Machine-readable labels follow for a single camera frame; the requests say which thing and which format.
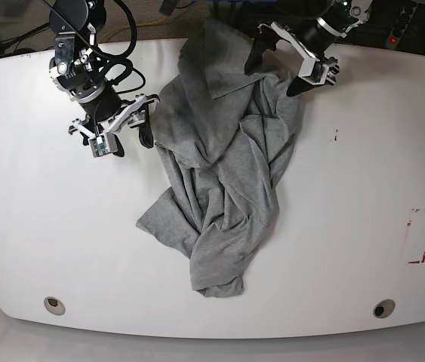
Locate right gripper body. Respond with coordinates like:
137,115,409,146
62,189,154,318
49,57,159,146

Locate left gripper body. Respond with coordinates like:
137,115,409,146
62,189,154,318
258,20,340,85

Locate grey T-shirt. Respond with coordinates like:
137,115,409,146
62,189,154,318
137,20,300,298

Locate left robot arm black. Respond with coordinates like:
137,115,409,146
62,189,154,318
245,1,371,97

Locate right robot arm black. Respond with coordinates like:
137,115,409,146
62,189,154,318
48,1,159,158

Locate white power strip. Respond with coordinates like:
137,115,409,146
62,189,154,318
384,1,419,50

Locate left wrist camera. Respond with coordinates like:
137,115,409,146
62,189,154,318
298,57,329,85

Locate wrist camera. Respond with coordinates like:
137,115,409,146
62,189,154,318
88,133,118,158
298,57,329,85

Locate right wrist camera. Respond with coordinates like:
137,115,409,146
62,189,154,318
88,133,118,158

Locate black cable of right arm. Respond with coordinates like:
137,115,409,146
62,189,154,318
91,0,147,95

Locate yellow cable on floor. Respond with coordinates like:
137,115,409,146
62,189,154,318
100,18,177,44

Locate left table cable grommet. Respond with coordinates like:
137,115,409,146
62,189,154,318
44,296,66,316

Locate table cable grommet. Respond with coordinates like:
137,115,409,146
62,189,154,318
44,296,66,316
373,299,396,319

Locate right table cable grommet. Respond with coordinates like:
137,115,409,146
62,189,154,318
373,299,396,319

